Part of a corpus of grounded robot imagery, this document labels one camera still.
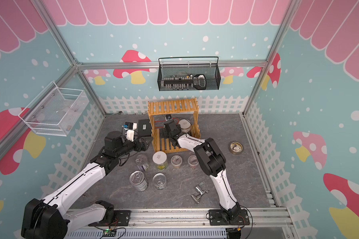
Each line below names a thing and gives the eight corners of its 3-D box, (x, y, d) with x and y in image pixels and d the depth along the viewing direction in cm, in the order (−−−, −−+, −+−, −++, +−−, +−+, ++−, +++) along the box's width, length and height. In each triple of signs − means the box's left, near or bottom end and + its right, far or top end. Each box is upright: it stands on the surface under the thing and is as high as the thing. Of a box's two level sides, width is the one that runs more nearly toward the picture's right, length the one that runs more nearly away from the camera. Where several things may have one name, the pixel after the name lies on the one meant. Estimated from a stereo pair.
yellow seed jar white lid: (153, 170, 91) (151, 164, 84) (155, 157, 96) (153, 151, 90) (167, 170, 91) (165, 164, 84) (168, 157, 96) (167, 151, 90)
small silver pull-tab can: (153, 190, 85) (151, 186, 80) (155, 177, 90) (153, 173, 85) (166, 190, 85) (165, 186, 80) (167, 177, 90) (166, 173, 85)
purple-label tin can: (137, 171, 92) (134, 165, 86) (139, 160, 97) (136, 154, 90) (149, 171, 92) (146, 165, 86) (151, 160, 97) (148, 154, 90)
